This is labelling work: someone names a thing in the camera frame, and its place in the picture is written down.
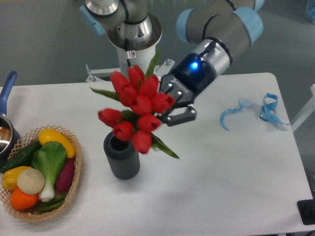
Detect purple sweet potato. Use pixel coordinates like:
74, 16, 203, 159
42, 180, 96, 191
55, 159, 75, 192

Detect orange fruit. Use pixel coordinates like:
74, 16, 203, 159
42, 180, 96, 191
10, 188, 38, 210

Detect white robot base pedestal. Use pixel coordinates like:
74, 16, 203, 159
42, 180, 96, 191
85, 44, 176, 83

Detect red tulip bouquet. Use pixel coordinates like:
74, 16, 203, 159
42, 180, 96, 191
92, 51, 179, 159

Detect black device at edge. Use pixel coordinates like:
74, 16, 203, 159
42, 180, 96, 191
297, 199, 315, 225

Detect blue ribbon bundle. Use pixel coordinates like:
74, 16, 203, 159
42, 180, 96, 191
259, 93, 289, 126

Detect dark grey ribbed vase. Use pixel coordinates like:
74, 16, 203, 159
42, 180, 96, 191
103, 132, 140, 180

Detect yellow bell pepper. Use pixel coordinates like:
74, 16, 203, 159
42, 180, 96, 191
1, 166, 31, 191

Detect blue handled saucepan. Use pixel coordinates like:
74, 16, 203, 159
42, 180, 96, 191
0, 71, 21, 168

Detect dark green cucumber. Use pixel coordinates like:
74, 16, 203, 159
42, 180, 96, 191
0, 140, 42, 174

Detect yellow squash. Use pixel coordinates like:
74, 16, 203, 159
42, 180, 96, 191
38, 128, 76, 158

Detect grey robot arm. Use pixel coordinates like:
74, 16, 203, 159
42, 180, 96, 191
80, 0, 263, 126

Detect green bok choy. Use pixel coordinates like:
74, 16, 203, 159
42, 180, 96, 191
31, 141, 67, 202

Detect blue curled ribbon strip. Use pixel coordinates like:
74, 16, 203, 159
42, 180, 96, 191
220, 98, 252, 131

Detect green pea pods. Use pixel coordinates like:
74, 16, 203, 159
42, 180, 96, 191
35, 195, 66, 213

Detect woven wicker basket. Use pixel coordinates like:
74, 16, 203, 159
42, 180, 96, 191
0, 125, 82, 222

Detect white frame at right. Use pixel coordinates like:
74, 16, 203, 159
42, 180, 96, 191
291, 84, 315, 132

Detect cream white garlic bulb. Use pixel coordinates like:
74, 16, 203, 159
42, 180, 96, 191
17, 168, 45, 195

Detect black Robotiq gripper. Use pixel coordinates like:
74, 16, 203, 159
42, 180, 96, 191
157, 38, 232, 127

